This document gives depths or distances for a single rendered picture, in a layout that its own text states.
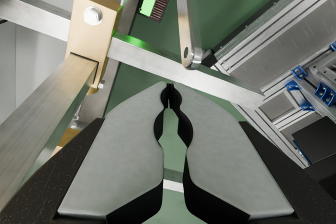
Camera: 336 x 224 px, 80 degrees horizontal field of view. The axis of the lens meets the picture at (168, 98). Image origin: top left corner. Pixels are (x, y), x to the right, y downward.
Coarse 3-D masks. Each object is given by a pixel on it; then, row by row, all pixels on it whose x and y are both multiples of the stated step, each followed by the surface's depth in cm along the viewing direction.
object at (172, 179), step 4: (164, 168) 45; (164, 172) 44; (168, 172) 44; (172, 172) 45; (176, 172) 45; (180, 172) 46; (164, 176) 43; (168, 176) 44; (172, 176) 44; (176, 176) 44; (180, 176) 45; (164, 180) 43; (168, 180) 43; (172, 180) 43; (176, 180) 44; (180, 180) 44; (164, 184) 44; (168, 184) 44; (172, 184) 44; (176, 184) 44; (180, 184) 44; (168, 188) 44; (172, 188) 45; (176, 188) 45; (180, 188) 45
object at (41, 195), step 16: (96, 128) 8; (80, 144) 7; (48, 160) 6; (64, 160) 6; (80, 160) 6; (32, 176) 6; (48, 176) 6; (64, 176) 6; (16, 192) 5; (32, 192) 6; (48, 192) 6; (64, 192) 6; (16, 208) 5; (32, 208) 5; (48, 208) 5
